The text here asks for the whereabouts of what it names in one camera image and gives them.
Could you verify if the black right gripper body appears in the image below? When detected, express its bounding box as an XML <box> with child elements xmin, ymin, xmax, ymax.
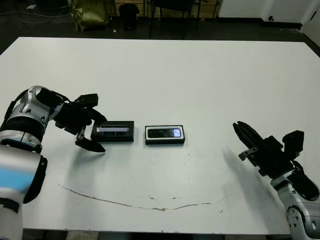
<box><xmin>238</xmin><ymin>135</ymin><xmax>295</xmax><ymax>179</ymax></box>

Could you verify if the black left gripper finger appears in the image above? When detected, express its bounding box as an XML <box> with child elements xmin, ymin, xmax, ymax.
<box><xmin>74</xmin><ymin>136</ymin><xmax>107</xmax><ymax>153</ymax></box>
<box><xmin>89</xmin><ymin>107</ymin><xmax>109</xmax><ymax>123</ymax></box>

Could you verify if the black bar-shaped camera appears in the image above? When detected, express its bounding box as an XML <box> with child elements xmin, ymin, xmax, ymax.
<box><xmin>146</xmin><ymin>127</ymin><xmax>182</xmax><ymax>139</ymax></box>

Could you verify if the wooden shelf unit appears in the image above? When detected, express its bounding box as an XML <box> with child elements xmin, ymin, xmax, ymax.
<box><xmin>109</xmin><ymin>0</ymin><xmax>221</xmax><ymax>18</ymax></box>

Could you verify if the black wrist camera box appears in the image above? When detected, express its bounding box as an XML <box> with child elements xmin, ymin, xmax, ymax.
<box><xmin>74</xmin><ymin>93</ymin><xmax>99</xmax><ymax>108</ymax></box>
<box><xmin>281</xmin><ymin>130</ymin><xmax>305</xmax><ymax>158</ymax></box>

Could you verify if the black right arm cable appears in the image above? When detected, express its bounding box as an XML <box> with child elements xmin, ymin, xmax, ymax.
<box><xmin>291</xmin><ymin>159</ymin><xmax>306</xmax><ymax>176</ymax></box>

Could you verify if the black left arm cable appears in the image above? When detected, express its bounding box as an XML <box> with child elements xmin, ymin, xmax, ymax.
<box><xmin>4</xmin><ymin>91</ymin><xmax>72</xmax><ymax>123</ymax></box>

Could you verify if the black box lid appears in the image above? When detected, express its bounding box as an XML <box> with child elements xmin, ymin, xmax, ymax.
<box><xmin>90</xmin><ymin>120</ymin><xmax>135</xmax><ymax>143</ymax></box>

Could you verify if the yellow-green plastic bag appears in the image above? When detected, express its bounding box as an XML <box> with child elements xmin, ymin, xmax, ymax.
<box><xmin>70</xmin><ymin>0</ymin><xmax>110</xmax><ymax>32</ymax></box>

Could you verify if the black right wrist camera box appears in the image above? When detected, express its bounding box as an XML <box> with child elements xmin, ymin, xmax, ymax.
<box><xmin>281</xmin><ymin>130</ymin><xmax>305</xmax><ymax>158</ymax></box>

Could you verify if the black trash bin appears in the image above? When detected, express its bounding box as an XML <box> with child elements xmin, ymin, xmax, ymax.
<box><xmin>118</xmin><ymin>3</ymin><xmax>140</xmax><ymax>31</ymax></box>

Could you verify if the black chair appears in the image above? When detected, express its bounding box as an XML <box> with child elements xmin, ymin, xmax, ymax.
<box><xmin>149</xmin><ymin>0</ymin><xmax>201</xmax><ymax>40</ymax></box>

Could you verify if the thin white floor cable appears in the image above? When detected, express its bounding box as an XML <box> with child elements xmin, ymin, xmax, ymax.
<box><xmin>0</xmin><ymin>8</ymin><xmax>73</xmax><ymax>25</ymax></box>

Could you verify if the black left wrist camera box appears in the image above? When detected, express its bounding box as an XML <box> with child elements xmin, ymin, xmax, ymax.
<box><xmin>74</xmin><ymin>93</ymin><xmax>99</xmax><ymax>108</ymax></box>

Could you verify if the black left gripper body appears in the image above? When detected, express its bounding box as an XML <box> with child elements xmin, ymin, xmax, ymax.
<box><xmin>53</xmin><ymin>101</ymin><xmax>93</xmax><ymax>143</ymax></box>

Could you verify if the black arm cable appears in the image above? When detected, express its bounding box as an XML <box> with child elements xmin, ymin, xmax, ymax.
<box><xmin>291</xmin><ymin>159</ymin><xmax>306</xmax><ymax>176</ymax></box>
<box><xmin>4</xmin><ymin>91</ymin><xmax>72</xmax><ymax>123</ymax></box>

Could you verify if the black box base white insert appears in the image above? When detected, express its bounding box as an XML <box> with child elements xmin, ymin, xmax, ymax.
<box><xmin>144</xmin><ymin>124</ymin><xmax>186</xmax><ymax>146</ymax></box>

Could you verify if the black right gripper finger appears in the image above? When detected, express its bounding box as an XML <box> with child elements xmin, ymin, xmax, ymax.
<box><xmin>232</xmin><ymin>122</ymin><xmax>260</xmax><ymax>151</ymax></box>
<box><xmin>236</xmin><ymin>120</ymin><xmax>266</xmax><ymax>146</ymax></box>

